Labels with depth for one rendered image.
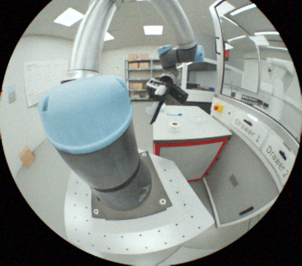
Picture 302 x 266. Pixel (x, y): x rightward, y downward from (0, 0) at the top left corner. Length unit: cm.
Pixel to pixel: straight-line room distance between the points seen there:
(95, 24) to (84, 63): 11
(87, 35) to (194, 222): 54
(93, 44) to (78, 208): 46
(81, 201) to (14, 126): 260
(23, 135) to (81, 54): 275
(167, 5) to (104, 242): 66
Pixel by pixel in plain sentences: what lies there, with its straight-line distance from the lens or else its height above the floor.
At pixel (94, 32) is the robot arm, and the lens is 26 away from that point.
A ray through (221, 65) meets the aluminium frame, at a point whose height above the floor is 125.
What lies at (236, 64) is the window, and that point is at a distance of 83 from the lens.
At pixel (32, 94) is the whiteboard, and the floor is 121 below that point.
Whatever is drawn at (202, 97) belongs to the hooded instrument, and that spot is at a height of 87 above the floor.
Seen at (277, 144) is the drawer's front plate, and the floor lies 91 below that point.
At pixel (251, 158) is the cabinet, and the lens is 73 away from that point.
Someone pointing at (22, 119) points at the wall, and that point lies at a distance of 285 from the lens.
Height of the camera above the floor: 107
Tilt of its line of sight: 24 degrees down
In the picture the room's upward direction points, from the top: straight up
